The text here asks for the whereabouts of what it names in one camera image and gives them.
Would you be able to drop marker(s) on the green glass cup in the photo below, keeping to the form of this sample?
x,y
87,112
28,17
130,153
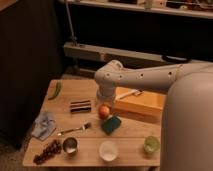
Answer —
x,y
151,144

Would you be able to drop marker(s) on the metal cup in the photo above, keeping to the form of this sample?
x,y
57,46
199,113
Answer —
x,y
70,145

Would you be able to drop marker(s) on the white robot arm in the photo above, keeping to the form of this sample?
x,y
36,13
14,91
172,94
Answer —
x,y
187,118

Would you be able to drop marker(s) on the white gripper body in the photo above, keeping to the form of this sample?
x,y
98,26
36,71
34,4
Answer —
x,y
105,96

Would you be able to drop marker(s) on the striped chocolate bar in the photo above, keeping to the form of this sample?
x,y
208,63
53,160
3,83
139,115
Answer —
x,y
81,106

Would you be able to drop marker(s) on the white brush in tray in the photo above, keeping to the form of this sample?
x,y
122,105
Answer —
x,y
130,92

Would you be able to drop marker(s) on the grey metal rail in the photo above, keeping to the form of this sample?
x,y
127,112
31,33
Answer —
x,y
104,54

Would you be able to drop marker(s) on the white plastic cup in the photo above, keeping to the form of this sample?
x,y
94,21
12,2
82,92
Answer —
x,y
108,151

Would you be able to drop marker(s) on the purple grapes bunch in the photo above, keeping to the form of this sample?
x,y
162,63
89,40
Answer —
x,y
48,152

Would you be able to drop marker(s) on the yellow tray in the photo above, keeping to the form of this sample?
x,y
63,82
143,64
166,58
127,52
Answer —
x,y
146,106

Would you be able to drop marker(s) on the blue white cloth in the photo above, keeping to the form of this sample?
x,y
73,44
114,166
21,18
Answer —
x,y
44,126

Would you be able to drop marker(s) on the orange apple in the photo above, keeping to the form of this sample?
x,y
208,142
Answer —
x,y
103,112

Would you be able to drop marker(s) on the silver fork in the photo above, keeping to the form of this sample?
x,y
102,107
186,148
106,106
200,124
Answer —
x,y
83,127

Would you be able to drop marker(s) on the green sponge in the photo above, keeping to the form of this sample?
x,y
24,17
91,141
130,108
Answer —
x,y
111,124

